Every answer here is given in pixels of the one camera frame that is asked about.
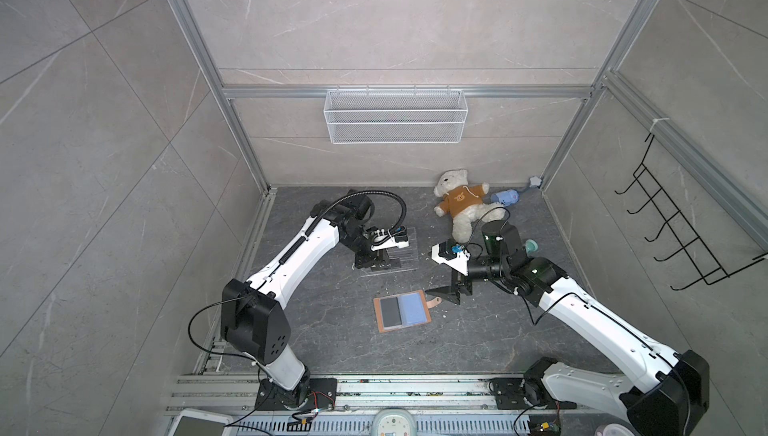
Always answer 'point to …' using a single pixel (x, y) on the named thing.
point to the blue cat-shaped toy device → (506, 198)
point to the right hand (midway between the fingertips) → (430, 266)
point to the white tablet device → (194, 422)
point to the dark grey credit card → (390, 311)
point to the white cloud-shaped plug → (535, 181)
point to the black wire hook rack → (680, 227)
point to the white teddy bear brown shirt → (464, 202)
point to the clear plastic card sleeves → (403, 310)
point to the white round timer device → (393, 422)
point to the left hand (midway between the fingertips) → (384, 251)
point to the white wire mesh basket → (396, 116)
